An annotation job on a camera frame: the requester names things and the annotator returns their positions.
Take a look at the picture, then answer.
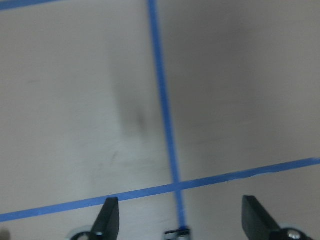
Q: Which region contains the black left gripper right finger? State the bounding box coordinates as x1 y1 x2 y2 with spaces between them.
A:
241 195 281 240

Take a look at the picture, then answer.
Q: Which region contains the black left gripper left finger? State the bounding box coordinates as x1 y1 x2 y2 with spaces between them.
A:
91 197 120 240

